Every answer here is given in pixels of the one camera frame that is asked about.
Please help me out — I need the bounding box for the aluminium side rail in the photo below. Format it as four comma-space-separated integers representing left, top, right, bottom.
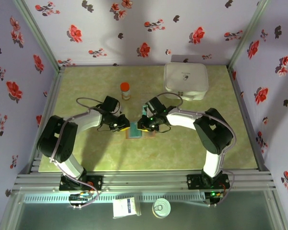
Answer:
227, 66, 272, 172
27, 66, 66, 174

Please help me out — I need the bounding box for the red-capped spice bottle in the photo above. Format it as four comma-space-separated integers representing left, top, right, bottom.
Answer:
120, 82, 131, 101

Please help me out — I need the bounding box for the white slotted cable duct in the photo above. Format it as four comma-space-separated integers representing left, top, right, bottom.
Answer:
23, 193, 207, 203

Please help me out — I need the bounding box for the grey right arm cable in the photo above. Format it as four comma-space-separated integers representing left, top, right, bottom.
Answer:
155, 92, 236, 208

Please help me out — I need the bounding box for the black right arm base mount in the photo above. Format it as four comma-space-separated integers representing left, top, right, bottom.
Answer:
186, 173, 230, 190

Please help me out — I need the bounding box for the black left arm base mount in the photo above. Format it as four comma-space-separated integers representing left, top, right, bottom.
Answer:
59, 174, 104, 192

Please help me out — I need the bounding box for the white paper box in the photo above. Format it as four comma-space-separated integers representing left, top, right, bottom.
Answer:
112, 196, 142, 219

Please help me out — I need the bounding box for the aluminium corner post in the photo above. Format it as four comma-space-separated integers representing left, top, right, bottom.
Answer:
227, 0, 272, 71
12, 0, 66, 72

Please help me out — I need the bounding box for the tin can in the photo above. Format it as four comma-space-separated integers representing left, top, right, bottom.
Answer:
152, 198, 171, 219

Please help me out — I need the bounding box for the aluminium frame rail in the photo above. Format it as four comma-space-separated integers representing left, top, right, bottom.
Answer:
12, 169, 276, 192

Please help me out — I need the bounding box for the small circuit board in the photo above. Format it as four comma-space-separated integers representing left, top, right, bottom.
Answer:
69, 191, 92, 209
205, 190, 224, 207

